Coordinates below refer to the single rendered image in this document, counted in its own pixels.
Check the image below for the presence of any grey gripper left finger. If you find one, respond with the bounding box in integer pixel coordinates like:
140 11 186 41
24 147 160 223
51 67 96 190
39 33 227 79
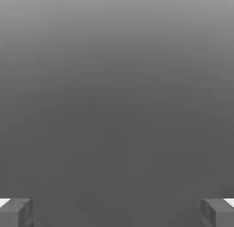
0 197 35 227

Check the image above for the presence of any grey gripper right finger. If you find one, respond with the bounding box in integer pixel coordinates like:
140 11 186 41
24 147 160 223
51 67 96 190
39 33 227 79
200 197 234 227

